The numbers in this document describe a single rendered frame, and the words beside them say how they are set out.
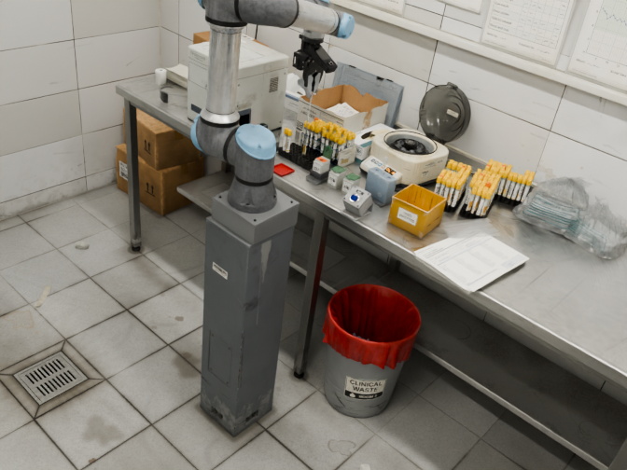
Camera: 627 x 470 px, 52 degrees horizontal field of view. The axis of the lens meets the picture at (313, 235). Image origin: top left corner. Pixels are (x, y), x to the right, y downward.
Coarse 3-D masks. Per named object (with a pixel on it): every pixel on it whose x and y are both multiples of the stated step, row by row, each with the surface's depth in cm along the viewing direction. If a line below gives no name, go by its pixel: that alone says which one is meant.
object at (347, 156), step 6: (300, 132) 245; (300, 138) 247; (312, 138) 242; (318, 138) 243; (300, 144) 248; (324, 144) 239; (312, 150) 247; (336, 150) 236; (342, 150) 236; (348, 150) 239; (354, 150) 241; (342, 156) 237; (348, 156) 240; (354, 156) 243; (330, 162) 241; (342, 162) 239; (348, 162) 242
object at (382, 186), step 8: (376, 168) 221; (368, 176) 221; (376, 176) 218; (384, 176) 217; (392, 176) 217; (368, 184) 222; (376, 184) 219; (384, 184) 216; (392, 184) 216; (376, 192) 220; (384, 192) 217; (392, 192) 219; (376, 200) 221; (384, 200) 218
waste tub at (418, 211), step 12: (408, 192) 215; (420, 192) 215; (432, 192) 212; (396, 204) 207; (408, 204) 204; (420, 204) 216; (432, 204) 213; (444, 204) 210; (396, 216) 209; (408, 216) 206; (420, 216) 203; (432, 216) 205; (408, 228) 207; (420, 228) 204; (432, 228) 211
